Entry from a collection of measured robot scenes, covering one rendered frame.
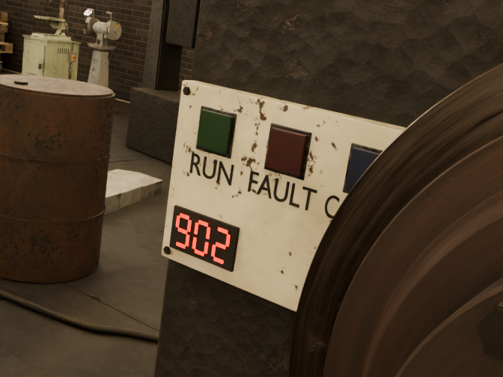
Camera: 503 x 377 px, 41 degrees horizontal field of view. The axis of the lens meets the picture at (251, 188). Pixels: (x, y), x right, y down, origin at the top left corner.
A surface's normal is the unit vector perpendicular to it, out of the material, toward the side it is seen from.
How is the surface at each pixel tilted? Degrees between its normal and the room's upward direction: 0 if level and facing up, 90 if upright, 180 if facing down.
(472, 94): 90
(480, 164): 90
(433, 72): 90
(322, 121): 90
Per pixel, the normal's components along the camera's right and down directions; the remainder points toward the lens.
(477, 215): -0.72, -0.68
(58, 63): 0.80, 0.25
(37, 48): -0.58, 0.11
